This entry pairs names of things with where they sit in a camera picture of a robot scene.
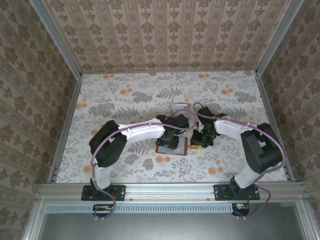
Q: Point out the brown leather card holder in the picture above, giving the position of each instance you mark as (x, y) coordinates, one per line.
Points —
(182, 150)

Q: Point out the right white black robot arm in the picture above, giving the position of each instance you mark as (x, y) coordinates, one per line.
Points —
(230, 128)

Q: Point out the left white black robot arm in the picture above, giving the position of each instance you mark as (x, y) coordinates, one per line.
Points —
(142, 131)

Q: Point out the clear acrylic card box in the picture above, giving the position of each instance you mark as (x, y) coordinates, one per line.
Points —
(180, 113)

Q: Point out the floral printed table cover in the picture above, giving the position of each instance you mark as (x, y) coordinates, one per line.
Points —
(150, 172)

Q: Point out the small black connector board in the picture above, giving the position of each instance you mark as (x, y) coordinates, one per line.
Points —
(102, 208)
(241, 208)

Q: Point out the grey metal panel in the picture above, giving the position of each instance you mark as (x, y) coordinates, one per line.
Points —
(162, 227)

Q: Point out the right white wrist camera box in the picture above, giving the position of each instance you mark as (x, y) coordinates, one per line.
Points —
(198, 127)

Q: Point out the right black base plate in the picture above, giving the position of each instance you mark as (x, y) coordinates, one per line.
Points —
(220, 192)

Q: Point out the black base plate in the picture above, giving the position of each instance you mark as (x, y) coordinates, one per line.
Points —
(220, 192)
(120, 192)

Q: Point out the wide aluminium frame rail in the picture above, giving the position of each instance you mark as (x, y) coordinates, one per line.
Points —
(170, 191)

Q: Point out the thin aluminium rail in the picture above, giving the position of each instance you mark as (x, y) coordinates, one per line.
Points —
(170, 72)

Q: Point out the aluminium side rail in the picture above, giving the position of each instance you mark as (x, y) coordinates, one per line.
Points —
(266, 100)
(72, 100)

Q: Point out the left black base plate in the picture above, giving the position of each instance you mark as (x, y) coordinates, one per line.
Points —
(120, 192)

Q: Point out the aluminium frame post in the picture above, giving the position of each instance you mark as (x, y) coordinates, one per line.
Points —
(57, 37)
(278, 37)

